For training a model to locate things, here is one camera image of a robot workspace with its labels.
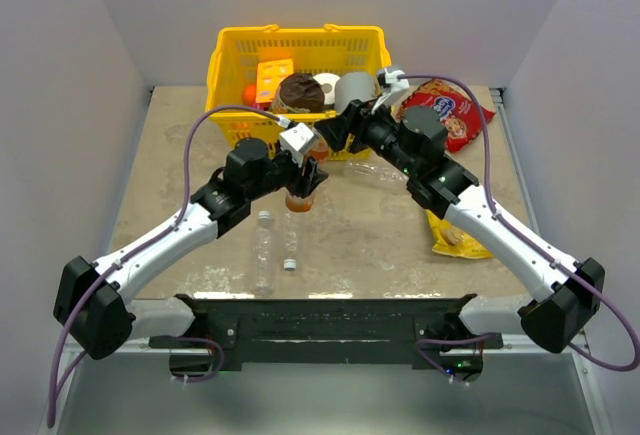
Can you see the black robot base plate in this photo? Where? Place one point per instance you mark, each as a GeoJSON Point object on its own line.
{"type": "Point", "coordinates": [417, 332]}

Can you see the brown wrapped package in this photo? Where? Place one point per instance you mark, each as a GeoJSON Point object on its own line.
{"type": "Point", "coordinates": [298, 93]}

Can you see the red snack bag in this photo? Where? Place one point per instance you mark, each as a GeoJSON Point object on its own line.
{"type": "Point", "coordinates": [456, 112]}

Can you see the orange tea bottle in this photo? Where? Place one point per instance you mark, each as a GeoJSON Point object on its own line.
{"type": "Point", "coordinates": [320, 153]}

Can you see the orange juice carton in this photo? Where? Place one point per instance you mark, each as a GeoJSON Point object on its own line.
{"type": "Point", "coordinates": [269, 75]}

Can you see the clear bottle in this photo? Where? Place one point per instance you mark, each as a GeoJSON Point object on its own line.
{"type": "Point", "coordinates": [292, 236]}
{"type": "Point", "coordinates": [375, 175]}
{"type": "Point", "coordinates": [264, 259]}

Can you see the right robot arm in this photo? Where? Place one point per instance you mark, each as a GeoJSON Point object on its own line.
{"type": "Point", "coordinates": [440, 184]}

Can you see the grey tape roll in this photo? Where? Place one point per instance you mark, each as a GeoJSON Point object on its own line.
{"type": "Point", "coordinates": [354, 86]}

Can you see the yellow chips bag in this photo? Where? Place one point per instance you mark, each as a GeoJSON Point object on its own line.
{"type": "Point", "coordinates": [451, 241]}

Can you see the orange ball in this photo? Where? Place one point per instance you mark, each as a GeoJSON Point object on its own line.
{"type": "Point", "coordinates": [249, 95]}

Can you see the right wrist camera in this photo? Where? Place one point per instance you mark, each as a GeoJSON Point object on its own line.
{"type": "Point", "coordinates": [393, 86]}

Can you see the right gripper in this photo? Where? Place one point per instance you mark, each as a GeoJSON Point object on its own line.
{"type": "Point", "coordinates": [356, 120]}

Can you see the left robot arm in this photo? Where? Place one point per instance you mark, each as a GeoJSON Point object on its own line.
{"type": "Point", "coordinates": [93, 297]}

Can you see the yellow plastic shopping basket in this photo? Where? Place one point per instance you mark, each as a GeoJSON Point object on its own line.
{"type": "Point", "coordinates": [338, 49]}

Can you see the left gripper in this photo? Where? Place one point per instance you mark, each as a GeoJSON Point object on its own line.
{"type": "Point", "coordinates": [303, 185]}

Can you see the white tape roll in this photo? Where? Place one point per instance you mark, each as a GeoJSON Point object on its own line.
{"type": "Point", "coordinates": [328, 82]}

